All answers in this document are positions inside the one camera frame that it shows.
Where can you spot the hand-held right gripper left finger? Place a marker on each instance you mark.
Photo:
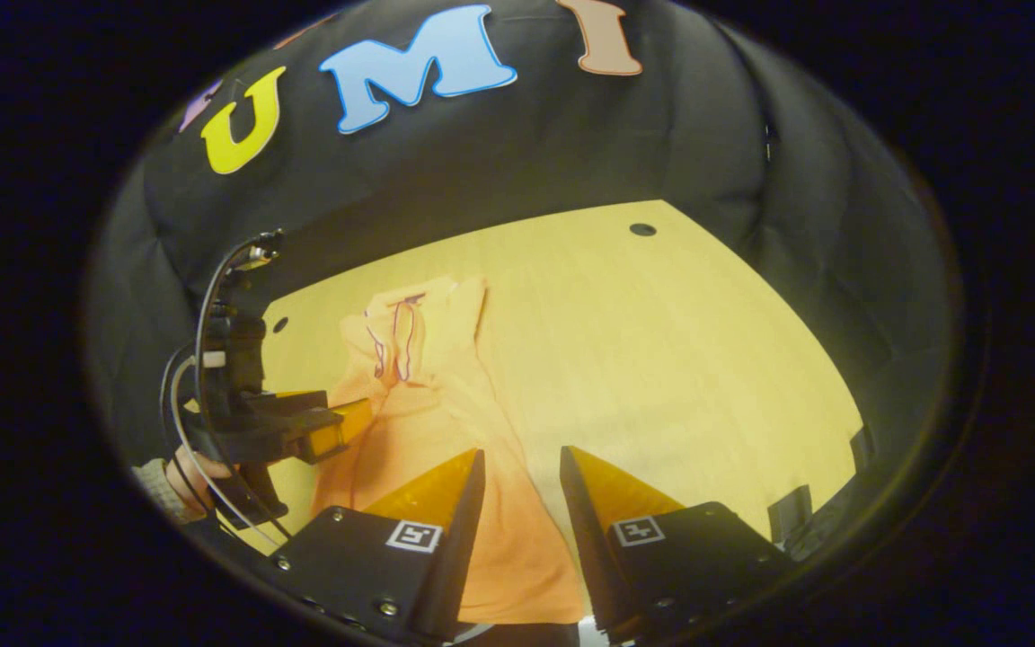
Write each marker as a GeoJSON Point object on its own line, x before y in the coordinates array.
{"type": "Point", "coordinates": [464, 539]}

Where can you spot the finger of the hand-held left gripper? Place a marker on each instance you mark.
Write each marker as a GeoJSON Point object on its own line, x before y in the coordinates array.
{"type": "Point", "coordinates": [297, 403]}
{"type": "Point", "coordinates": [338, 431]}

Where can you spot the orange T-shirt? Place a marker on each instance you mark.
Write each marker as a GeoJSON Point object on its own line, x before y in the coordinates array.
{"type": "Point", "coordinates": [446, 449]}

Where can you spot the black backdrop cloth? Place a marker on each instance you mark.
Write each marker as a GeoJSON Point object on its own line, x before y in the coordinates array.
{"type": "Point", "coordinates": [517, 162]}

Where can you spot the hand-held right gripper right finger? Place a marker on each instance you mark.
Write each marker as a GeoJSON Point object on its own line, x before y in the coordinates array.
{"type": "Point", "coordinates": [585, 539]}

